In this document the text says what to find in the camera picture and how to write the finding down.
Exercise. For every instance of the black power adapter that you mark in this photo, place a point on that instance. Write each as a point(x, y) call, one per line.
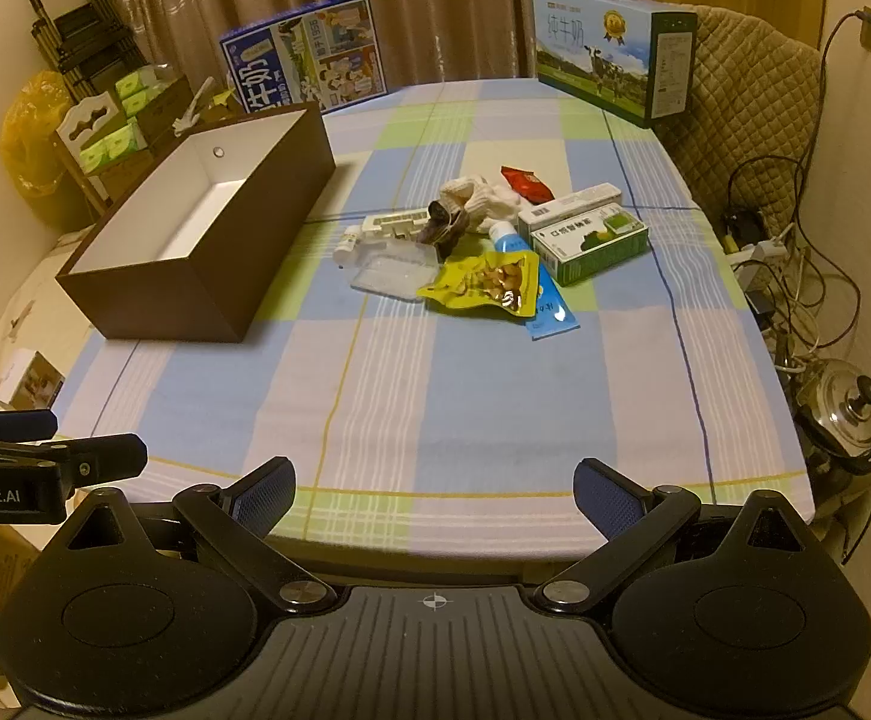
point(741, 225)

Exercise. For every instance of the white plastic object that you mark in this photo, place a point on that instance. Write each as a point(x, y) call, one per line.
point(193, 106)

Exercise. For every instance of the blue milk carton box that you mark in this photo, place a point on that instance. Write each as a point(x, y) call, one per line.
point(308, 52)

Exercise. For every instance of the white power adapter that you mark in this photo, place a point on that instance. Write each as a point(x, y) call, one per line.
point(758, 276)

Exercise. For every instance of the small white box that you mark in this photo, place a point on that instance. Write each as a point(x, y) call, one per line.
point(26, 379)

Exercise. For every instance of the wide white green medicine box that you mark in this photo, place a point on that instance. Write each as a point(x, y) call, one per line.
point(593, 251)

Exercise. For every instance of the yellow plastic bag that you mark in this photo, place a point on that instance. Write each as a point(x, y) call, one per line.
point(26, 142)

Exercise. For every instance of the blue tube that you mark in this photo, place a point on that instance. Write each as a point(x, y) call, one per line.
point(551, 311)

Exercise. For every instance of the clear plastic box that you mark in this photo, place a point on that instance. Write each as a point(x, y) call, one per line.
point(390, 274)

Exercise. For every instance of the green milk carton box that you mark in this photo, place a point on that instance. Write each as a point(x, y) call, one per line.
point(600, 45)

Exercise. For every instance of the red snack packet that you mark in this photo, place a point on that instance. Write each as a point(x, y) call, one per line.
point(527, 184)

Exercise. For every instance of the plaid tablecloth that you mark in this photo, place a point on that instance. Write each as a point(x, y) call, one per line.
point(443, 405)

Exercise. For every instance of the slim white green medicine box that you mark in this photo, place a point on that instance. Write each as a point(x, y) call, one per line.
point(566, 204)

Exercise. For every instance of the yellow snack packet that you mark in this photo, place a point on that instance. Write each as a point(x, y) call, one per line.
point(480, 281)

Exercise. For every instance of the green tissue pack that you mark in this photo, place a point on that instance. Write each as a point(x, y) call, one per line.
point(139, 81)
point(124, 136)
point(144, 103)
point(96, 157)

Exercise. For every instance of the wooden tissue rack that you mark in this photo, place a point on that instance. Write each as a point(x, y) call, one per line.
point(97, 116)

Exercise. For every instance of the small white bottle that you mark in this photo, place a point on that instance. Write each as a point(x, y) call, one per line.
point(345, 247)

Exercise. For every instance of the quilted chair cover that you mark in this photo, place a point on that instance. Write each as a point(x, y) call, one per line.
point(750, 112)

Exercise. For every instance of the brown storage box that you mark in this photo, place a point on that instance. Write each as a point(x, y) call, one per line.
point(202, 240)

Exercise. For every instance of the steel pot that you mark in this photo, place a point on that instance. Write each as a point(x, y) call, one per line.
point(848, 412)

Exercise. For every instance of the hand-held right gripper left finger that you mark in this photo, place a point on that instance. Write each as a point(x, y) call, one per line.
point(266, 496)

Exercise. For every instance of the white sock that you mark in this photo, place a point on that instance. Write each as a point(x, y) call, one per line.
point(484, 195)

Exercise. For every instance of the white power strip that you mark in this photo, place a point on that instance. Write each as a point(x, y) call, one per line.
point(761, 249)

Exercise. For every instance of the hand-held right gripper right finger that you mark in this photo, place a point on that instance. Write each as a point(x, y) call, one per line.
point(604, 499)

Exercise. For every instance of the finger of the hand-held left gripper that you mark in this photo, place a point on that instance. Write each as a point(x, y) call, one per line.
point(105, 456)
point(15, 424)

